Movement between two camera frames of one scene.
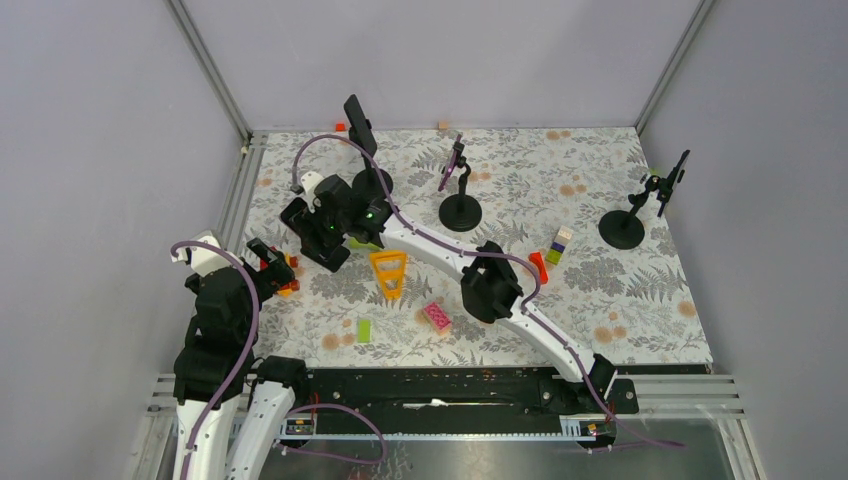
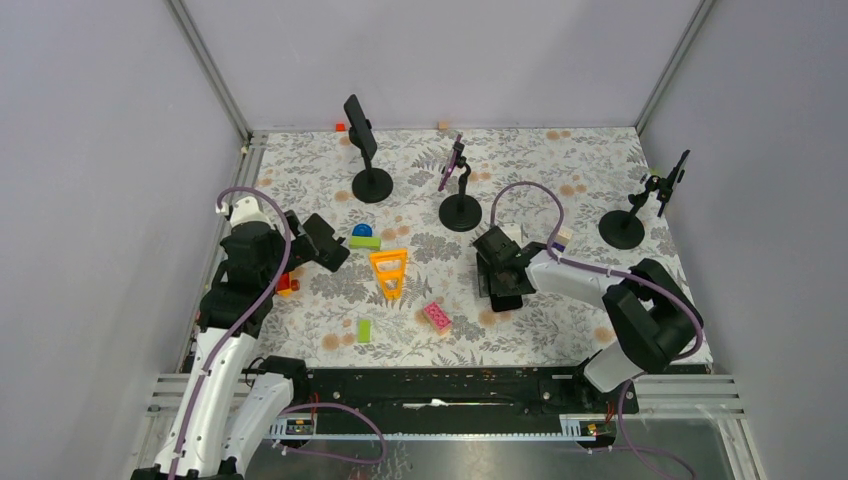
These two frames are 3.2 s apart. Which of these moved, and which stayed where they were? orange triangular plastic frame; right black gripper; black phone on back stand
Moved: right black gripper
Stayed: black phone on back stand; orange triangular plastic frame
